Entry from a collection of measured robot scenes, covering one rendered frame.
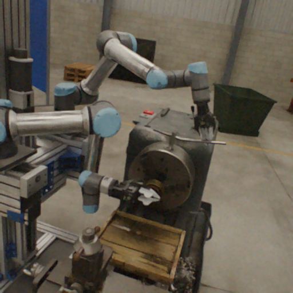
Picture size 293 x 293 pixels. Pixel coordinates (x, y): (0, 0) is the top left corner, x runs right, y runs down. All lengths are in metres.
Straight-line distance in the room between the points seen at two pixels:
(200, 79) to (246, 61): 10.30
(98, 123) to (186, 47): 10.31
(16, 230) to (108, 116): 1.00
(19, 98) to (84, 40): 10.69
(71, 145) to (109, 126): 0.59
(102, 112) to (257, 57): 10.61
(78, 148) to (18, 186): 0.50
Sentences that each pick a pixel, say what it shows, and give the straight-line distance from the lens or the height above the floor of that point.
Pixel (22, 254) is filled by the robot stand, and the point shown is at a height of 0.41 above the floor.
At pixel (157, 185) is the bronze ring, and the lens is 1.24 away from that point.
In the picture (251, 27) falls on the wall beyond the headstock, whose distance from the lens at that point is 11.45.
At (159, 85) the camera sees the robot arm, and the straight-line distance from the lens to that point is 1.13.
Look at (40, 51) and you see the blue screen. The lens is 6.45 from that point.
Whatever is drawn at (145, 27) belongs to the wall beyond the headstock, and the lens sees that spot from 11.47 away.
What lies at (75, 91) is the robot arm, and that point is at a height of 1.36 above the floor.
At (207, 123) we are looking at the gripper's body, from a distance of 1.21.
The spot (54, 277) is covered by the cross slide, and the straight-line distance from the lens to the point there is 1.03.
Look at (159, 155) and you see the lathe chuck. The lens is 1.31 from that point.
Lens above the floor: 1.73
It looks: 22 degrees down
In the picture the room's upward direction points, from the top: 9 degrees clockwise
